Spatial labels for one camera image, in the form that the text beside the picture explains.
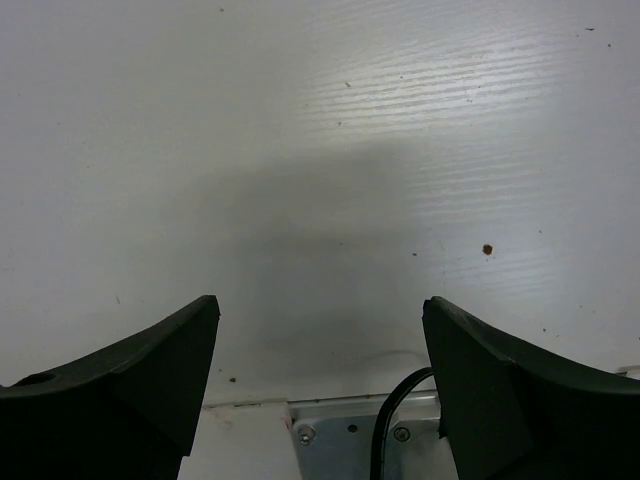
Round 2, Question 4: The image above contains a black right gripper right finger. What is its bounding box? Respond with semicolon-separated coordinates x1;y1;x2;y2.
422;297;639;479

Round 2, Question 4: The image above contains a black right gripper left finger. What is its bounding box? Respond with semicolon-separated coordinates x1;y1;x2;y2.
1;295;219;479

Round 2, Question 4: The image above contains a black cable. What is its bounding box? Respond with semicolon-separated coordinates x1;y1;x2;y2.
372;367;435;480

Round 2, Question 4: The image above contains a metal base plate right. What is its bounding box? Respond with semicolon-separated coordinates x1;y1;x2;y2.
289;390;458;480

